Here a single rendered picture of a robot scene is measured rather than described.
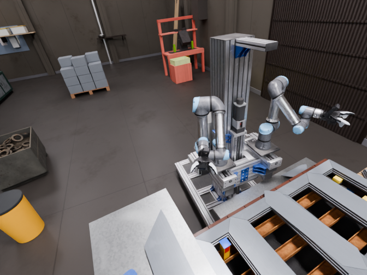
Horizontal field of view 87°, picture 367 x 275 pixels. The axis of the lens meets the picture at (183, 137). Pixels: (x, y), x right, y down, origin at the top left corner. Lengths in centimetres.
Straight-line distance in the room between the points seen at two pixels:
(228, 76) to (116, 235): 142
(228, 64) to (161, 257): 139
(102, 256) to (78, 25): 1118
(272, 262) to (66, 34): 1174
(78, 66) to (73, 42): 463
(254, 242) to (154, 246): 70
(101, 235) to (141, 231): 27
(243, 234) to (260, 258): 18
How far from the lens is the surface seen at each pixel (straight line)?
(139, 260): 138
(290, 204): 186
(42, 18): 1209
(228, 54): 159
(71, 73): 753
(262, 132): 192
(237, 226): 164
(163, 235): 138
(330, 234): 180
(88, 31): 1191
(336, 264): 172
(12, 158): 403
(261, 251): 159
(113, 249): 146
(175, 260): 130
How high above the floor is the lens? 226
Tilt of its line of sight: 34 degrees down
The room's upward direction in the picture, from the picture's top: 7 degrees counter-clockwise
